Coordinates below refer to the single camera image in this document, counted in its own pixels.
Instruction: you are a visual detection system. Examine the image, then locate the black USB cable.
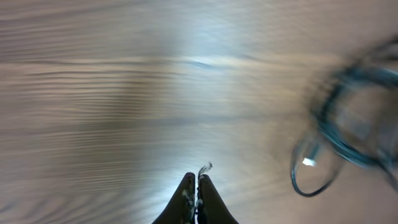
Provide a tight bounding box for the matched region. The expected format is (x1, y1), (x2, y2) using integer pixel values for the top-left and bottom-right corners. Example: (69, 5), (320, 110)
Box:
(310, 37), (398, 190)

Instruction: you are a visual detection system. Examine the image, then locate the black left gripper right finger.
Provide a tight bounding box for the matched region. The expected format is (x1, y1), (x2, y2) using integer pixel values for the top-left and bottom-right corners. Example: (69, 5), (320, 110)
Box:
(197, 174), (238, 224)

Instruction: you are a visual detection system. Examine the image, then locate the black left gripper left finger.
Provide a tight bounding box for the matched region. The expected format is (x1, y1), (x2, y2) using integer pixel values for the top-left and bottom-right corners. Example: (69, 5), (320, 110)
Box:
(152, 172), (196, 224)

